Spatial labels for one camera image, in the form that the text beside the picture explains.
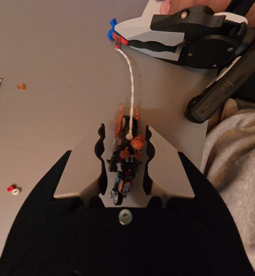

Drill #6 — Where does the lego motorcycle model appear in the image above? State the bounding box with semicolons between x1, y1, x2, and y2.
107;48;145;206

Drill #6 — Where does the blue red lego minifigure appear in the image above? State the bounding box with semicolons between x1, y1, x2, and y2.
108;18;129;49

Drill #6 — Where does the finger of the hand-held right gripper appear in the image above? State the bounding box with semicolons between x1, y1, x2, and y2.
128;41;182;62
114;0;185;47

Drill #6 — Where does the person's right hand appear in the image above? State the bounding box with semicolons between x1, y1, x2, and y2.
160;0;232;15

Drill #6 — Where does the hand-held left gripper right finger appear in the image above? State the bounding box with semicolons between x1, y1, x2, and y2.
143;125;195;206

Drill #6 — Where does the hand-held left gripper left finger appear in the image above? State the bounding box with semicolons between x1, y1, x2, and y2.
53;123;108;205

